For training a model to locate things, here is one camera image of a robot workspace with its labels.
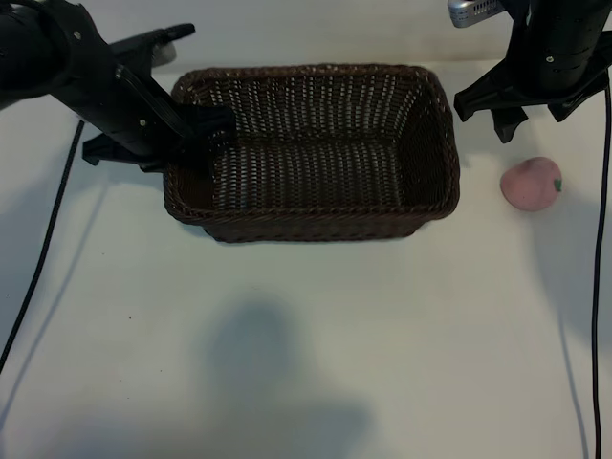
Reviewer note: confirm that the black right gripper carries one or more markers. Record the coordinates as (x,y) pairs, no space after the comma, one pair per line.
(559,48)

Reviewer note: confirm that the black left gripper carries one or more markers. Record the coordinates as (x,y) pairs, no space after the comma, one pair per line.
(115,110)

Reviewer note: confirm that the pink toy peach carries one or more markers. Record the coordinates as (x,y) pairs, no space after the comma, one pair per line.
(528,184)

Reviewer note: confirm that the dark brown wicker basket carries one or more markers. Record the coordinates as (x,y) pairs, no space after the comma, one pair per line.
(315,162)

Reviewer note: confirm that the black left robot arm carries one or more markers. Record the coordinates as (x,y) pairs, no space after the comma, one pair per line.
(26,48)

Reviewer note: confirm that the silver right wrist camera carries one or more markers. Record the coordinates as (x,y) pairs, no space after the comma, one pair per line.
(471,12)

